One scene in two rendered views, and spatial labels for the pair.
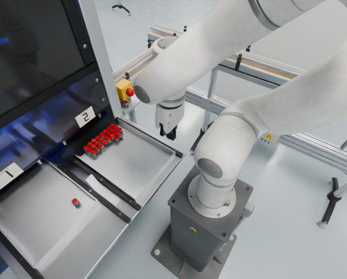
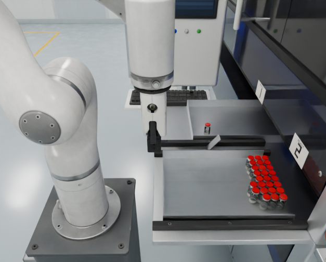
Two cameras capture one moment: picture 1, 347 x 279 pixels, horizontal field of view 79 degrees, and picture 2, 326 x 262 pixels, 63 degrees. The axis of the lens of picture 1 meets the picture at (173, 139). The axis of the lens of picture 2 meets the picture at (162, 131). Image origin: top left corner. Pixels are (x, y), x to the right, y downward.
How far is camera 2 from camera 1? 92 cm
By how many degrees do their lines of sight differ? 87
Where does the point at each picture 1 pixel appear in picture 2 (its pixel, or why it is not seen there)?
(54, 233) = (200, 117)
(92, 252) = not seen: hidden behind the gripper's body
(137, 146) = (223, 205)
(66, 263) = (174, 114)
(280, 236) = not seen: outside the picture
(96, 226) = (178, 132)
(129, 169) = (200, 177)
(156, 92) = not seen: hidden behind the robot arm
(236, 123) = (50, 69)
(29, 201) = (244, 119)
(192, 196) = (109, 192)
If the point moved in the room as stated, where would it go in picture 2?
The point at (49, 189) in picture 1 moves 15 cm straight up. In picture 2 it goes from (244, 130) to (251, 96)
